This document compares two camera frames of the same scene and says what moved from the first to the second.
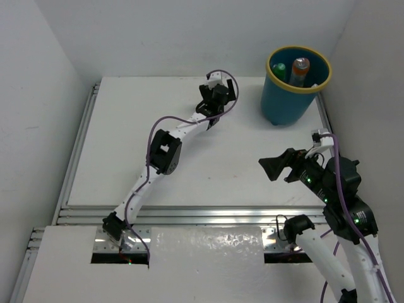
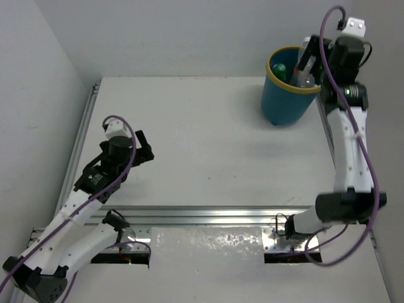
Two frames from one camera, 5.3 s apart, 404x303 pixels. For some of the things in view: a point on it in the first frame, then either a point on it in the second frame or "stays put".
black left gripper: x=206 y=93 → x=139 y=151
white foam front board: x=185 y=265 stays put
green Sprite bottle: x=279 y=70 stays put
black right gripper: x=291 y=156 → x=312 y=50
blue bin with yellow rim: x=282 y=103 stays put
